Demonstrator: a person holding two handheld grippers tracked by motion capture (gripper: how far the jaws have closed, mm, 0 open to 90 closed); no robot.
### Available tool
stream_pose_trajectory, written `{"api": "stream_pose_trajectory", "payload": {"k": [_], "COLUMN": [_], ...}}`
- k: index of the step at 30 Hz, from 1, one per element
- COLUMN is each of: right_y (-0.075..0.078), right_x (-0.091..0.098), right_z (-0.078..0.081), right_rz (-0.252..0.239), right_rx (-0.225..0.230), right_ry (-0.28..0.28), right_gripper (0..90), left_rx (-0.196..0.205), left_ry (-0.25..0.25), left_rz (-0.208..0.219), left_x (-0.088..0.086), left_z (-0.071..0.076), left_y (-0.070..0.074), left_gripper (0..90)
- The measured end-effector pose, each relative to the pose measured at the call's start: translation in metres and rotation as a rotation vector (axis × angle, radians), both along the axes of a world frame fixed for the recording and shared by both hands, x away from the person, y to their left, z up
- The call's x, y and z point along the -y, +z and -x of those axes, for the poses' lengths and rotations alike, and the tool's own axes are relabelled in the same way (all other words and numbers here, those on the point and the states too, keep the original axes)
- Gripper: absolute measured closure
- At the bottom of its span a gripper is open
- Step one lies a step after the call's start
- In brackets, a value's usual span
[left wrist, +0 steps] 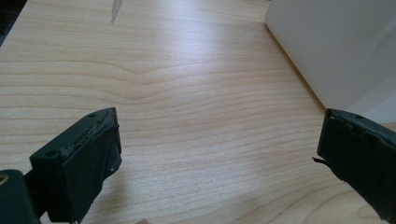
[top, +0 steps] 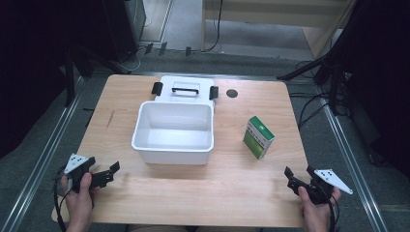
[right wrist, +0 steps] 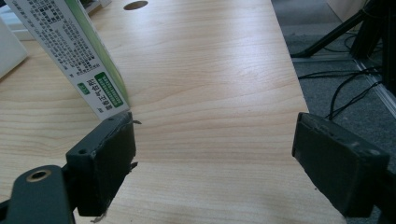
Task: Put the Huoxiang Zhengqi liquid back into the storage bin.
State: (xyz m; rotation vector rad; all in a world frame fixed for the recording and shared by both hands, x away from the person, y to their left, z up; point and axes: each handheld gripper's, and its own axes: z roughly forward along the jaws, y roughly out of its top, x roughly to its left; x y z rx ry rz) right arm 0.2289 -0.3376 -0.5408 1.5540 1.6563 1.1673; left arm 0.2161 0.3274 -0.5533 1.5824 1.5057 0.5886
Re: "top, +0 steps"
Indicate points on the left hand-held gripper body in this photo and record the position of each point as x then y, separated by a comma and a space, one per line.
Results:
76, 162

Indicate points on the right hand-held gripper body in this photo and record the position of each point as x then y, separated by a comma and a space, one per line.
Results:
322, 188

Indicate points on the person's right hand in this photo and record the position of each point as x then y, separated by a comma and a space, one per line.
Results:
317, 212

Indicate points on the person's left hand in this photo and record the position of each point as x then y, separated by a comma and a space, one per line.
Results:
79, 206

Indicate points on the green and white carton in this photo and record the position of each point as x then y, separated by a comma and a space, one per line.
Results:
257, 138

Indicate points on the white plastic storage box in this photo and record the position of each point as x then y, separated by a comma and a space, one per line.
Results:
174, 129

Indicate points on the black round table grommet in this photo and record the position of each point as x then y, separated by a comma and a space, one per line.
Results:
232, 93

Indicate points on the black stand legs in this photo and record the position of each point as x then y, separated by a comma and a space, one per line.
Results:
322, 71
83, 64

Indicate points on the dark curtain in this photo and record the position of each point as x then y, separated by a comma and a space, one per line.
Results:
383, 80
32, 71

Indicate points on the black cabinet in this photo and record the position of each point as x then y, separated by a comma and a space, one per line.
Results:
124, 29

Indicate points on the wooden platform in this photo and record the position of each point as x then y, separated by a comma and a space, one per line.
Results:
274, 16

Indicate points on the metal floor rail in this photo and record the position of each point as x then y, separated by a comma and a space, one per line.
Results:
351, 167
35, 170

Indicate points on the small black floor bracket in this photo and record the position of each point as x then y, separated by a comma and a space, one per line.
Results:
148, 48
188, 51
163, 48

